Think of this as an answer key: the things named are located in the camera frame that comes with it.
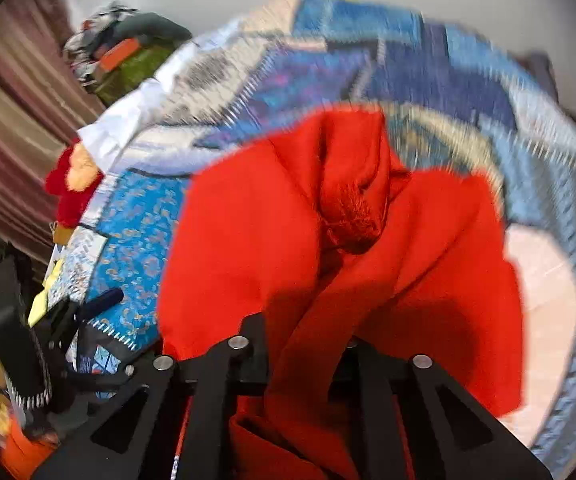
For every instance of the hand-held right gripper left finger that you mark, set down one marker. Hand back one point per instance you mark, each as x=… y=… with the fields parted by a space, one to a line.
x=248 y=360

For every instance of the red zip jacket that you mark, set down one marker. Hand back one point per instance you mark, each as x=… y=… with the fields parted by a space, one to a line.
x=248 y=235

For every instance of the striped maroon curtain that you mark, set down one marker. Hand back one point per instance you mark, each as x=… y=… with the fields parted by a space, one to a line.
x=8 y=110

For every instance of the person's left forearm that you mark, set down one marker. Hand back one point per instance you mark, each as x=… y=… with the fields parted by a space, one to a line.
x=23 y=452

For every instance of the pile of clothes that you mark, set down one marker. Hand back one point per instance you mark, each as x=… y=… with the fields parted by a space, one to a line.
x=133 y=65

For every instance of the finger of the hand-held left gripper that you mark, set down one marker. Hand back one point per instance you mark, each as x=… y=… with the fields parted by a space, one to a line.
x=103 y=381
x=104 y=300

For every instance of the red and yellow plush toy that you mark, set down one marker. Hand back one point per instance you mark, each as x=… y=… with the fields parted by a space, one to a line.
x=73 y=195

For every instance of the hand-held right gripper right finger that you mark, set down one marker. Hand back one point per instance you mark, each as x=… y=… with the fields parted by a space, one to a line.
x=370 y=377

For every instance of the white cloth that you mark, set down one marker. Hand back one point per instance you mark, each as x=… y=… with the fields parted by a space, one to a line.
x=118 y=125

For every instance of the blue patchwork blanket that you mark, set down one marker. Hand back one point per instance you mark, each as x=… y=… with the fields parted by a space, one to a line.
x=367 y=60

